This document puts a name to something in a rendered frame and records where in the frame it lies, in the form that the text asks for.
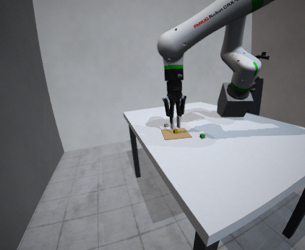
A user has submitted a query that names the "tan flat mat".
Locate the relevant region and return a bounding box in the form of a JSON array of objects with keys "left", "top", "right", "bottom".
[{"left": 161, "top": 128, "right": 192, "bottom": 140}]

